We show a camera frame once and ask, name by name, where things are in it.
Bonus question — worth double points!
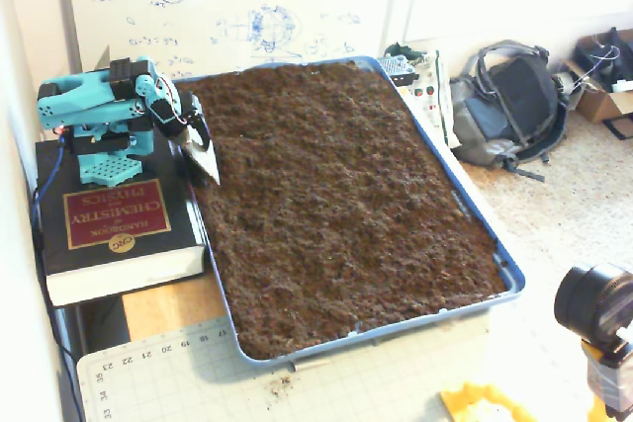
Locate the black camera lens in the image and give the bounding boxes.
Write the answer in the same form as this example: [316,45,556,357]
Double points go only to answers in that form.
[553,263,633,344]

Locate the black grille device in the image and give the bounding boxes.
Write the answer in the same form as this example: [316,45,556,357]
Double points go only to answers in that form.
[378,54,419,87]

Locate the blue cable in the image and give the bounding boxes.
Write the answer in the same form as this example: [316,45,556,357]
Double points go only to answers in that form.
[29,137,86,422]

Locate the yellow plastic part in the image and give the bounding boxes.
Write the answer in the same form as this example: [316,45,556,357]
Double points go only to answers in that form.
[439,380,540,422]

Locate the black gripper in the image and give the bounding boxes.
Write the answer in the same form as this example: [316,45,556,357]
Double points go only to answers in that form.
[147,93,222,186]

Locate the black chemistry handbook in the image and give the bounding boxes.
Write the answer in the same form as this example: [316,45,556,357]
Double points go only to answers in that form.
[35,132,208,307]

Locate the brown soil bed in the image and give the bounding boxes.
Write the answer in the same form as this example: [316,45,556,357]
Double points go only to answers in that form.
[175,60,508,361]

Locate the blue plastic tray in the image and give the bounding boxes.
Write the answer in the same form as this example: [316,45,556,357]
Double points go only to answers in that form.
[165,54,526,370]

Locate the cardboard box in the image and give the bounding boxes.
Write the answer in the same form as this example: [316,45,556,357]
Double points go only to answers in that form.
[563,29,633,139]

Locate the pale green cutting mat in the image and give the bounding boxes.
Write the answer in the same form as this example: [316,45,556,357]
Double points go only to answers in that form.
[76,312,496,422]

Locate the grey backpack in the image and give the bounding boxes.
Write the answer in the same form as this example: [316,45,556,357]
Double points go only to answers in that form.
[448,40,570,183]

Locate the yellow taped camera stand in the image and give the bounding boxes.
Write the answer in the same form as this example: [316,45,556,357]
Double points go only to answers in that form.
[581,337,633,422]

